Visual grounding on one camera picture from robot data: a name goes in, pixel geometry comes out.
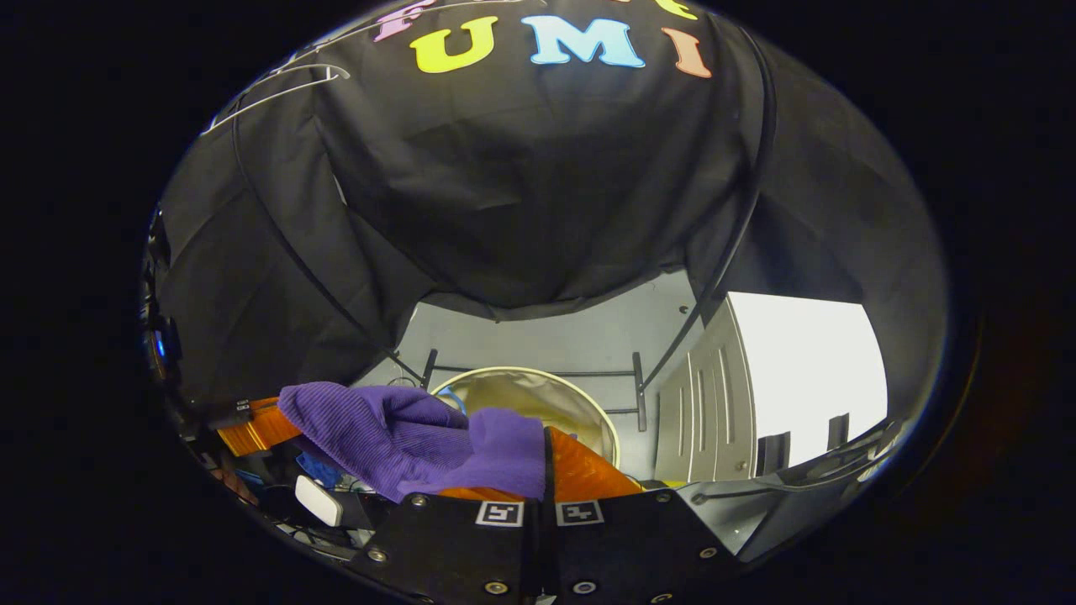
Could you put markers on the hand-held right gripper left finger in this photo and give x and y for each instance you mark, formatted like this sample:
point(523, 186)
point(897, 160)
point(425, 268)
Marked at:
point(454, 546)

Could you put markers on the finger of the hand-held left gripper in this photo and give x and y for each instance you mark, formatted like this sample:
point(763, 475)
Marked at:
point(261, 433)

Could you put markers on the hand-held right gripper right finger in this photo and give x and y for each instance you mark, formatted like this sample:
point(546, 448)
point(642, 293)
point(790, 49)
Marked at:
point(549, 470)

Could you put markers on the round laundry hamper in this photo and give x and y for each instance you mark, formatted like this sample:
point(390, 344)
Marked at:
point(538, 403)

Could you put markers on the purple shirt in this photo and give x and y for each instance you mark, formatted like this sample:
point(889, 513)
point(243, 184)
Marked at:
point(403, 437)

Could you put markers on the black clothes rack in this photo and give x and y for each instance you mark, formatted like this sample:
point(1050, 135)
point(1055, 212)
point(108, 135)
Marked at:
point(640, 395)

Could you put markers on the white plastic hanger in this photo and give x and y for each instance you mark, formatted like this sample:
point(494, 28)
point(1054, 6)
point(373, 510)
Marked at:
point(324, 80)

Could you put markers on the white rounded device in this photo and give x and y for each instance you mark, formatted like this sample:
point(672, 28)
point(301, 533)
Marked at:
point(319, 500)

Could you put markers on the dark metal bar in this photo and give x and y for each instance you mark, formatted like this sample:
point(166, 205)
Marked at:
point(807, 479)

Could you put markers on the black backdrop cloth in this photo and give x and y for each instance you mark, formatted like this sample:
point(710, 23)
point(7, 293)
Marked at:
point(521, 185)

